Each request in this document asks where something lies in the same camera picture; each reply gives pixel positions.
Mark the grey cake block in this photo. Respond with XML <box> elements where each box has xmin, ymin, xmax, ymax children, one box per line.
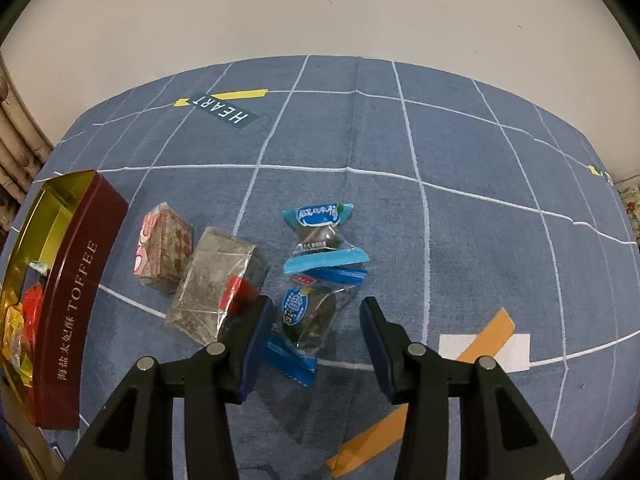
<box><xmin>165</xmin><ymin>226</ymin><xmax>268</xmax><ymax>346</ymax></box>

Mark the red gold toffee tin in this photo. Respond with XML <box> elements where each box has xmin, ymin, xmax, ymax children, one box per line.
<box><xmin>1</xmin><ymin>170</ymin><xmax>128</xmax><ymax>430</ymax></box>

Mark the blue dark candy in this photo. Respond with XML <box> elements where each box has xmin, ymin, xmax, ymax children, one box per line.
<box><xmin>265</xmin><ymin>266</ymin><xmax>369</xmax><ymax>387</ymax></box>

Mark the red snack packet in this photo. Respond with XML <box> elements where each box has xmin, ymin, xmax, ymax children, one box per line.
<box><xmin>22</xmin><ymin>281</ymin><xmax>44</xmax><ymax>354</ymax></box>

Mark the floral fabric item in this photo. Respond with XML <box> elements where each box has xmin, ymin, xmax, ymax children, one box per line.
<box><xmin>618</xmin><ymin>184</ymin><xmax>640</xmax><ymax>242</ymax></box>

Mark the blue grid tablecloth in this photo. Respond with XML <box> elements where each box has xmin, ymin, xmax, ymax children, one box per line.
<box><xmin>40</xmin><ymin>56</ymin><xmax>639</xmax><ymax>479</ymax></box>

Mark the pink white cake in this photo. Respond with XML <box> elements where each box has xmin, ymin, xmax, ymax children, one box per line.
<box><xmin>134</xmin><ymin>202</ymin><xmax>193</xmax><ymax>295</ymax></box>

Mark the yellow snack packet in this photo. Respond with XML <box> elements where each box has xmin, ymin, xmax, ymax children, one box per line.
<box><xmin>2</xmin><ymin>302</ymin><xmax>26</xmax><ymax>373</ymax></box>

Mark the light blue candy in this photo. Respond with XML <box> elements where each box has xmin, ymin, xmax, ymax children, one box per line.
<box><xmin>282</xmin><ymin>203</ymin><xmax>370</xmax><ymax>275</ymax></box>

